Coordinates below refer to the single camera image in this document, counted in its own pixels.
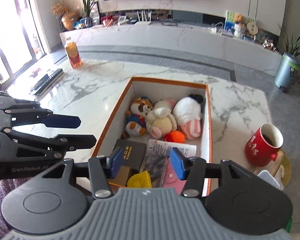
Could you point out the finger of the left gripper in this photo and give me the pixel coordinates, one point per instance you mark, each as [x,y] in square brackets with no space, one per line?
[51,120]
[73,142]

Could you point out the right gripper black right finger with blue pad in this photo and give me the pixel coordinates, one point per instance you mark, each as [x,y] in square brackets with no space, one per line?
[233,196]

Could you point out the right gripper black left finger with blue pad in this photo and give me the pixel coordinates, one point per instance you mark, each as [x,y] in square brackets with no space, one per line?
[60,196]

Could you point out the dark grey gift box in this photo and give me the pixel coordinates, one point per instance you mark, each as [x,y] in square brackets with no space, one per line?
[133,153]

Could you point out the brown kraft small box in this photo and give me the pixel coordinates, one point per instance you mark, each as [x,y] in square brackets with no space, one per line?
[122,177]

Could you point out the brown dog plush blue suit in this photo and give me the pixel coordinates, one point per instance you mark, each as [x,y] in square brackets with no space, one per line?
[136,117]

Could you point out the pink leather card wallet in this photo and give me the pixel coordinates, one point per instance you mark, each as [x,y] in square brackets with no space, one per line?
[171,180]

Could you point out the yellow tape measure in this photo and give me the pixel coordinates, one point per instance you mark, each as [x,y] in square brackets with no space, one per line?
[140,180]

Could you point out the illustrated card box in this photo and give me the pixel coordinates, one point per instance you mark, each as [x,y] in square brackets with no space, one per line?
[156,166]

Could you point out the cream crochet sheep doll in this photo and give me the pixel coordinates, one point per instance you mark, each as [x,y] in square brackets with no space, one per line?
[160,121]

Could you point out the orange crochet ball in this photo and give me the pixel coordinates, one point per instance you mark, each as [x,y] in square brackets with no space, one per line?
[175,136]

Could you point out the white plush pink striped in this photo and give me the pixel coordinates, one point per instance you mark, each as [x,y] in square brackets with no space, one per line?
[187,113]

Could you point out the white grey mesh device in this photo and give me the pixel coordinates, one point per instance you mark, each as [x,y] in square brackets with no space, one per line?
[266,176]

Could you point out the black keyboard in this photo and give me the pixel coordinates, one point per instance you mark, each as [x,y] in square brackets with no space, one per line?
[52,78]

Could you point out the red artificial flower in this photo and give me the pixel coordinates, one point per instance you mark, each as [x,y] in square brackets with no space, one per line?
[35,73]

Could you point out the red ceramic mug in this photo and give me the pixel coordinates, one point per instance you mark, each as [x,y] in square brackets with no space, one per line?
[264,145]

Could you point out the amber liquid plastic bottle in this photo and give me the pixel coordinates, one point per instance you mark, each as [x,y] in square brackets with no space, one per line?
[72,53]

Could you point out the orange cardboard box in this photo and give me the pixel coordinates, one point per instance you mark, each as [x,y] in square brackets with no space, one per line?
[156,90]

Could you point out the copper round vase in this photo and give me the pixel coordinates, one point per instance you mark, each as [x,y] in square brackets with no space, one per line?
[69,18]

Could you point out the green potted plant left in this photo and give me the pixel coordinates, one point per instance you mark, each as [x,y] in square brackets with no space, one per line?
[87,8]

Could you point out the green potted plant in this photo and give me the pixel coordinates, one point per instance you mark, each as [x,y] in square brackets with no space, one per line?
[87,8]
[292,45]

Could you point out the grey pedal trash bin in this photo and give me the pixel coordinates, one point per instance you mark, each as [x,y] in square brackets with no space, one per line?
[284,78]

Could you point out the white wifi router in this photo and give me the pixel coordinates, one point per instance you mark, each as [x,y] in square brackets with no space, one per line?
[142,18]

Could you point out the green potted plant right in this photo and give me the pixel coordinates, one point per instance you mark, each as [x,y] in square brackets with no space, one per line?
[292,45]

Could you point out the white marble tv console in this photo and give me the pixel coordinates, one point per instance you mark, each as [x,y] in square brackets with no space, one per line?
[180,42]

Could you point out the teddy bear on stand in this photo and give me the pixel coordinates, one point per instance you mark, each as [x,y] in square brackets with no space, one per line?
[239,26]

